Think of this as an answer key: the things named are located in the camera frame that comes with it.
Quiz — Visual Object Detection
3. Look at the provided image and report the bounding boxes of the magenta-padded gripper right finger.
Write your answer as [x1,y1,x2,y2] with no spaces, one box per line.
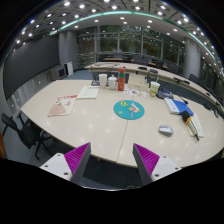
[132,143,183,187]

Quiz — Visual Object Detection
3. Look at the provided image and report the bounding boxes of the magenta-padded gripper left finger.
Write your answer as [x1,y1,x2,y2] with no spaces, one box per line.
[39,142,92,185]

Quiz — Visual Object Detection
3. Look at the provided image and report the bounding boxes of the silver grey computer mouse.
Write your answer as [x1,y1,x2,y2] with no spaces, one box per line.
[158,124,175,138]

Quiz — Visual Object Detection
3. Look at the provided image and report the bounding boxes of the round teal cartoon mouse pad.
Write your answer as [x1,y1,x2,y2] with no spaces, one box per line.
[113,99,146,121]

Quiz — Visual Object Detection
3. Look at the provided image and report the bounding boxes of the black office chair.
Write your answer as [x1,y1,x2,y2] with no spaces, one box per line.
[0,112,51,160]

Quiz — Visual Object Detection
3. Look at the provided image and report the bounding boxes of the white paper sheet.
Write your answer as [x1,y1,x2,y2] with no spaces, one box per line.
[186,112,205,138]

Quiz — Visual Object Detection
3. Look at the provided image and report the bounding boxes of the red and white magazine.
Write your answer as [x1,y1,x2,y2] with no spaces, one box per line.
[47,94,79,118]

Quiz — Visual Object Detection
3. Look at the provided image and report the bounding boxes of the blue and white book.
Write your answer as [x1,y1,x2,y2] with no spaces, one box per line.
[163,97,195,116]

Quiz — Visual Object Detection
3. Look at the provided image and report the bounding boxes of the dark desk microphone console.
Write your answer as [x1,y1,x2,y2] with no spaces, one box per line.
[156,87,174,100]

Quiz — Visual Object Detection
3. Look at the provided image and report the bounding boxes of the colourful sticker sheet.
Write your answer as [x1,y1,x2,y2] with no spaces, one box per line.
[123,88,148,99]

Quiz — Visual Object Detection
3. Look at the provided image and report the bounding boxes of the printed paper cup with straw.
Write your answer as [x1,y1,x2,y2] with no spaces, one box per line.
[149,80,161,98]

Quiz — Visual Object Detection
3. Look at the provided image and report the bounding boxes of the white booklet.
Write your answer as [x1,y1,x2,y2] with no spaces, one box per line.
[76,85,101,100]

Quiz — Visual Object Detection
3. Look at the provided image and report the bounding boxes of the white cardboard box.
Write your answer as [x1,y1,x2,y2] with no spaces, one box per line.
[127,73,150,92]

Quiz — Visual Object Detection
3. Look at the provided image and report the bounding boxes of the plain white paper cup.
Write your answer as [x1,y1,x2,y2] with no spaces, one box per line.
[98,73,108,90]

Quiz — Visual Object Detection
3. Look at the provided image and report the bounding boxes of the red bottle with green band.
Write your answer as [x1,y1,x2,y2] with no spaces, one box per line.
[117,66,127,92]

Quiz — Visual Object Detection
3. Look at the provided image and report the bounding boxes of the grey boxy monitor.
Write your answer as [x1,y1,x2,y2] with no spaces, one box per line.
[50,65,67,81]

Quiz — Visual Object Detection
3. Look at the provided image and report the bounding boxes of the white floor unit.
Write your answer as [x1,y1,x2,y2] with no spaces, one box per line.
[64,61,74,76]

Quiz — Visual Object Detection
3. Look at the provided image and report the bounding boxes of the row of dark office chairs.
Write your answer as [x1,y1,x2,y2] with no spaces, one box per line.
[99,53,201,84]

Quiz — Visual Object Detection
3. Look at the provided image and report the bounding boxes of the ceiling lights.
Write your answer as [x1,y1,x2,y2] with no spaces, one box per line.
[14,0,224,73]

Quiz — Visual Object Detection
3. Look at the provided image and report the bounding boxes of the black microphone with orange ring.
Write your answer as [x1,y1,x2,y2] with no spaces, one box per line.
[180,110,200,142]

